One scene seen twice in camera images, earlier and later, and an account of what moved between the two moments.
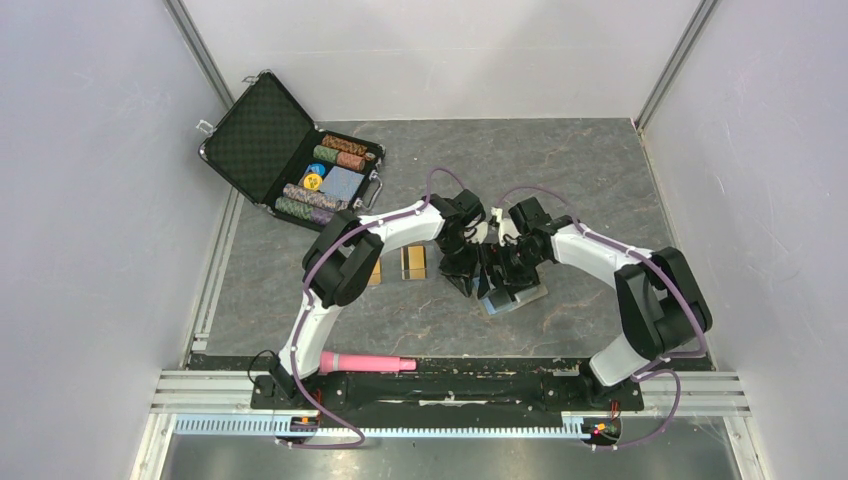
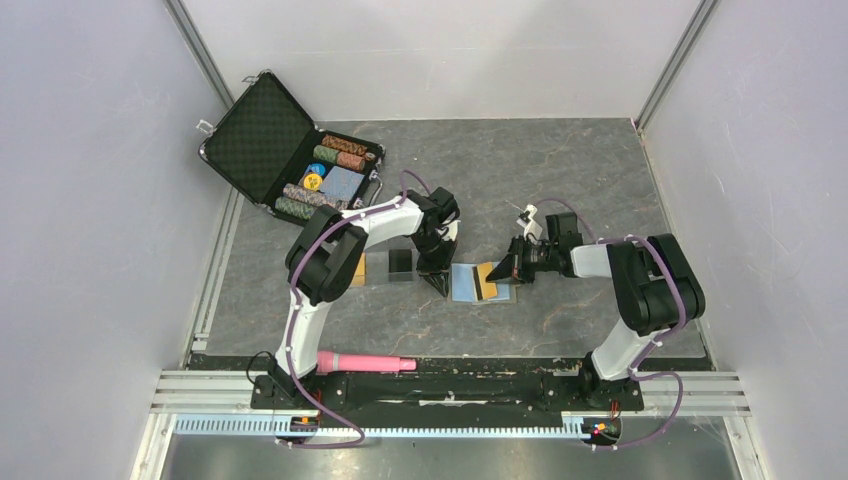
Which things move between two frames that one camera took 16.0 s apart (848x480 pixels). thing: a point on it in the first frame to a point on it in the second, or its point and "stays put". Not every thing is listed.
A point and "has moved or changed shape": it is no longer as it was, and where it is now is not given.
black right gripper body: x=518 y=264 stays put
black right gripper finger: x=483 y=282 to x=508 y=269
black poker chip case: x=265 y=143 stays put
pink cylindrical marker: x=331 y=362 stays put
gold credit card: x=376 y=278 has moved or changed shape
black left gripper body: x=459 y=255 to x=435 y=253
